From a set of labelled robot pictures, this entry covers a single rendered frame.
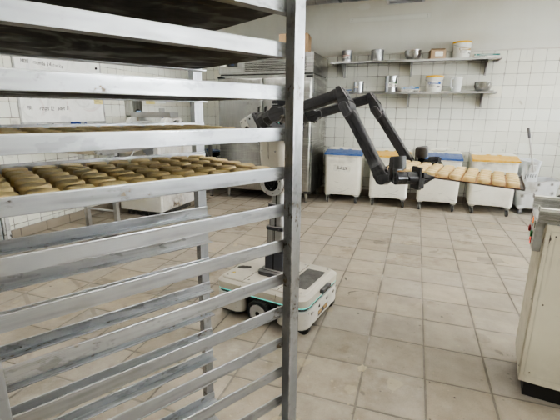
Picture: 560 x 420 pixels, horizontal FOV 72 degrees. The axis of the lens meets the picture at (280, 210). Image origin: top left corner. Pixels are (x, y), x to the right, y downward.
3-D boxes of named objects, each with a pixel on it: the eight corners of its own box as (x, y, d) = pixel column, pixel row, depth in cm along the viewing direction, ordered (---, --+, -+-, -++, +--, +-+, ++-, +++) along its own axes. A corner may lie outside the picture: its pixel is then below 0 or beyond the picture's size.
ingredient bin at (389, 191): (366, 206, 544) (370, 151, 525) (370, 197, 603) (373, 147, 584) (406, 209, 528) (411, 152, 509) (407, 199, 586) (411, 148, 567)
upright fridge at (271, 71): (322, 192, 627) (327, 59, 577) (307, 205, 544) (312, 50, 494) (243, 187, 671) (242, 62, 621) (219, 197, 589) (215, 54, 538)
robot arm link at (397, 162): (382, 182, 180) (376, 182, 173) (382, 157, 179) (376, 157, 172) (408, 182, 174) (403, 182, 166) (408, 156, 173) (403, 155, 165)
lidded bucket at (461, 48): (469, 60, 517) (472, 42, 512) (472, 57, 495) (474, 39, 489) (450, 60, 525) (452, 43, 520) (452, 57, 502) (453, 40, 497)
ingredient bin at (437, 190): (413, 209, 525) (419, 153, 506) (415, 200, 583) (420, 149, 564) (457, 213, 507) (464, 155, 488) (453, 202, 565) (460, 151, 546)
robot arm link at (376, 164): (345, 108, 188) (335, 105, 179) (355, 102, 185) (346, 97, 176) (384, 186, 181) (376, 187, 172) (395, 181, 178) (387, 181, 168)
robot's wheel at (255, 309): (243, 301, 238) (249, 297, 243) (249, 325, 240) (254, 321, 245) (265, 302, 230) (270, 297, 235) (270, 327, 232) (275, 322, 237)
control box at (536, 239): (536, 237, 187) (541, 209, 184) (541, 252, 167) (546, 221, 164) (527, 236, 189) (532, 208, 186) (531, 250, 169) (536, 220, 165)
